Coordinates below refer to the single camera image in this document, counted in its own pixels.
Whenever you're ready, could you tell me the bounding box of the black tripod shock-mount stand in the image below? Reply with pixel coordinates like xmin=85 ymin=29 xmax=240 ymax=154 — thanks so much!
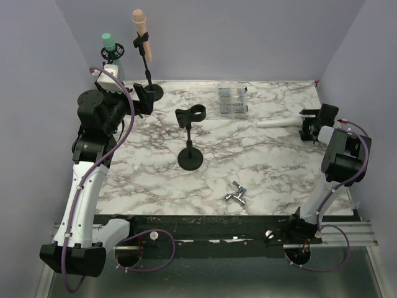
xmin=100 ymin=43 xmax=125 ymax=66

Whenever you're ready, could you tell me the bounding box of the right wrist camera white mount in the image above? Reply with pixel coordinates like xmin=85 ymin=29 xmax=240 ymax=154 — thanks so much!
xmin=317 ymin=119 xmax=349 ymax=145

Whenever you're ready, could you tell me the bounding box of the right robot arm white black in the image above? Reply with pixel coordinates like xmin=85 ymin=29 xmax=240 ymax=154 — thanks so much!
xmin=284 ymin=104 xmax=372 ymax=243

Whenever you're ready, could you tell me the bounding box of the black tall round-base stand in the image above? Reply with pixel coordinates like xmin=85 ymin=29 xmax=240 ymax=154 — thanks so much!
xmin=133 ymin=32 xmax=164 ymax=102

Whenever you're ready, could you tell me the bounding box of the black round-base microphone stand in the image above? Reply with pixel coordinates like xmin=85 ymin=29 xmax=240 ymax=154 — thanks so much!
xmin=175 ymin=104 xmax=206 ymax=171

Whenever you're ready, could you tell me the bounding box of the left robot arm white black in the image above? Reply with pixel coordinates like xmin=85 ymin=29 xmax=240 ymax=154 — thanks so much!
xmin=39 ymin=83 xmax=156 ymax=277

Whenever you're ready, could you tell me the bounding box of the white microphone grey mesh head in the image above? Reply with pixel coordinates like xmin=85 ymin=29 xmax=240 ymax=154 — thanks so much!
xmin=257 ymin=117 xmax=303 ymax=129

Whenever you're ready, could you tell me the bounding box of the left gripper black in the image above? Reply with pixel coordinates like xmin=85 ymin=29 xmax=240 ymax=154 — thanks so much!
xmin=96 ymin=79 xmax=155 ymax=135

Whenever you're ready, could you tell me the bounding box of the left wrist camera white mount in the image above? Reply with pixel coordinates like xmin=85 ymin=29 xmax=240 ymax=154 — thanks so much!
xmin=90 ymin=64 xmax=124 ymax=94

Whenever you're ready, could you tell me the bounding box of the chrome faucet tap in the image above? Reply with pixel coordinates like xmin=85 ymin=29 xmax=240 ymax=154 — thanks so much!
xmin=225 ymin=181 xmax=247 ymax=205

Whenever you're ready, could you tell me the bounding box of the aluminium frame rail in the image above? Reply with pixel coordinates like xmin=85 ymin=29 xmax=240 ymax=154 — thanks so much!
xmin=321 ymin=221 xmax=378 ymax=247

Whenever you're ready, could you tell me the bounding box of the clear plastic screw box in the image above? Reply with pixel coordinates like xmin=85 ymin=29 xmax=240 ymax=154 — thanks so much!
xmin=216 ymin=83 xmax=248 ymax=120

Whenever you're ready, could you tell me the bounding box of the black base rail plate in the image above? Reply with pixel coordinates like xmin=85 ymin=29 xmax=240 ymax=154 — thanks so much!
xmin=94 ymin=214 xmax=322 ymax=261

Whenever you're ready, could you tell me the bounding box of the peach microphone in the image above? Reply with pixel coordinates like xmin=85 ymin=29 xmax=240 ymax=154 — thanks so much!
xmin=132 ymin=9 xmax=153 ymax=62

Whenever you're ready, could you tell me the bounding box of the green microphone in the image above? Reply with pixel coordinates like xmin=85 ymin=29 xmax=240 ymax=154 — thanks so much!
xmin=100 ymin=32 xmax=127 ymax=80

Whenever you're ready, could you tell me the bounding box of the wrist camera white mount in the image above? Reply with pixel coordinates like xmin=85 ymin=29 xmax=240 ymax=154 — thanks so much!
xmin=317 ymin=119 xmax=349 ymax=145
xmin=90 ymin=64 xmax=124 ymax=94

